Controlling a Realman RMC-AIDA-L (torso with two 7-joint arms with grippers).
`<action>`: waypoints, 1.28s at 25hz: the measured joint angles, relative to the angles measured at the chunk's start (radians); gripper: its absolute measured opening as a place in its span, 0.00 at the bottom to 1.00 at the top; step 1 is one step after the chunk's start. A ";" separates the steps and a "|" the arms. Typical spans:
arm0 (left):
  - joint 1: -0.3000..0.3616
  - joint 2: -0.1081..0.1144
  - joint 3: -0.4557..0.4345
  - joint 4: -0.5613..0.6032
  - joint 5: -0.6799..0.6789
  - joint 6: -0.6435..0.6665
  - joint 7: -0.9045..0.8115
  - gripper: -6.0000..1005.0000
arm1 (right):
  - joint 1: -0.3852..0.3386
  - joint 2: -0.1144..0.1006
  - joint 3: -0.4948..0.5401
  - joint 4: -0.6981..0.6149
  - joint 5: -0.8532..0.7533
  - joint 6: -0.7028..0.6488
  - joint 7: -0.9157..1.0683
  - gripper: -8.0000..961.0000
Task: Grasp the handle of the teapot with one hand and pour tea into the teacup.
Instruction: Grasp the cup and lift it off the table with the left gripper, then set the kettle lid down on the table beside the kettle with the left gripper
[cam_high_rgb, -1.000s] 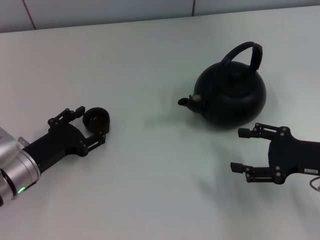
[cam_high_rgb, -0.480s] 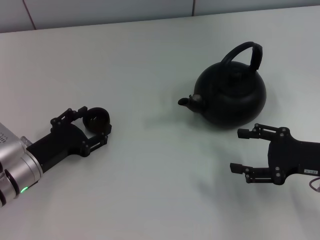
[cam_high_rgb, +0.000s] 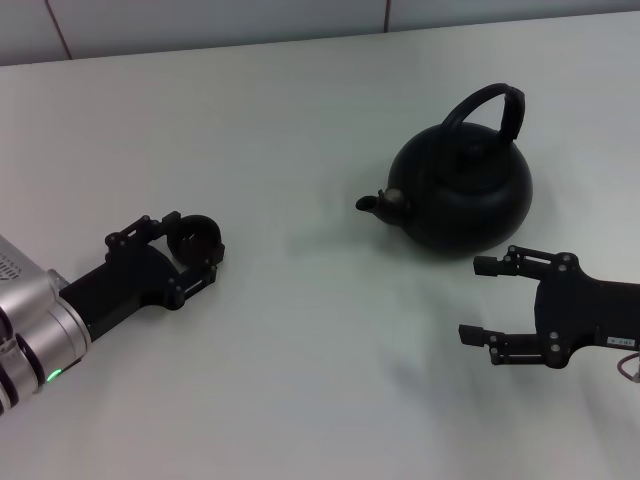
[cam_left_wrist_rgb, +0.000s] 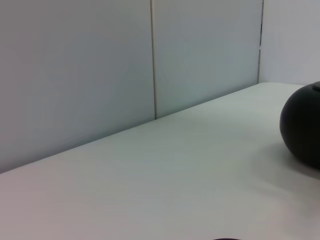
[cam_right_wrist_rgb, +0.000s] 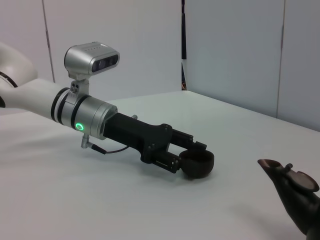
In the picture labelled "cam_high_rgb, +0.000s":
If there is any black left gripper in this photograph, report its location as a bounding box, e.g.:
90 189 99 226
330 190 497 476
59 210 227 346

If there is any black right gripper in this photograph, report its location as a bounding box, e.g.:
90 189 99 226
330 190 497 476
458 244 640 369

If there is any small black teacup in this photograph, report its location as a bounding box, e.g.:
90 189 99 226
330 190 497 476
167 213 224 269

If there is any black round teapot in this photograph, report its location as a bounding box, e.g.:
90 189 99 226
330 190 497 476
355 83 534 260

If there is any right gripper cable with plug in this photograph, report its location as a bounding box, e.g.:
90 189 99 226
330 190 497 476
616 349 640 384

